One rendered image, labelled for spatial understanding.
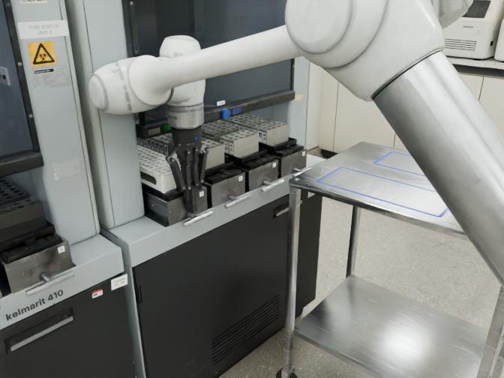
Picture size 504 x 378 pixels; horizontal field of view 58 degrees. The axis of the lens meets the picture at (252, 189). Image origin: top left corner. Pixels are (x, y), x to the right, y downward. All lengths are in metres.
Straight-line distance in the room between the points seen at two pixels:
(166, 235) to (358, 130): 2.55
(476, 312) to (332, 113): 1.97
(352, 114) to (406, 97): 3.02
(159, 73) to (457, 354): 1.22
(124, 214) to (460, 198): 0.89
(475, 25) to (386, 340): 2.10
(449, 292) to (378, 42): 1.92
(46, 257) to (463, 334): 1.29
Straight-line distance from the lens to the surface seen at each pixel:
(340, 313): 1.67
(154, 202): 1.26
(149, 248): 1.22
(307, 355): 1.91
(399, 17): 0.57
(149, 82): 0.95
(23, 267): 1.07
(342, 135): 3.68
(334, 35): 0.55
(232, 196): 1.34
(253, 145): 1.49
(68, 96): 1.11
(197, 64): 0.90
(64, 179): 1.14
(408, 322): 1.69
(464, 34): 3.17
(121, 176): 1.21
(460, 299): 2.36
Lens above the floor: 1.32
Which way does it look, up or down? 24 degrees down
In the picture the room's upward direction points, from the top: straight up
